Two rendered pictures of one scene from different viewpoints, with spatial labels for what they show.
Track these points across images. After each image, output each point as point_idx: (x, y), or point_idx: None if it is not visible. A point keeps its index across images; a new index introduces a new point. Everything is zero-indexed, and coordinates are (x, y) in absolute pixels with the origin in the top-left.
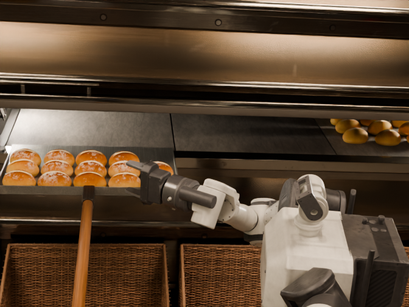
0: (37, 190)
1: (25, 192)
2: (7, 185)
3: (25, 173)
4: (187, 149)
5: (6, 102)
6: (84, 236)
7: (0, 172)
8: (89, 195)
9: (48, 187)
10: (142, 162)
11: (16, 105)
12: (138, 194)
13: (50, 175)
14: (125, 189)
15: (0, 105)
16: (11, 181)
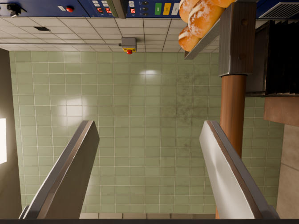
0: (202, 46)
1: (200, 50)
2: (186, 55)
3: (181, 38)
4: None
5: (115, 5)
6: (216, 212)
7: (187, 25)
8: (224, 57)
9: (203, 41)
10: (50, 172)
11: (117, 0)
12: (219, 209)
13: (190, 28)
14: (199, 140)
15: (119, 10)
16: (185, 50)
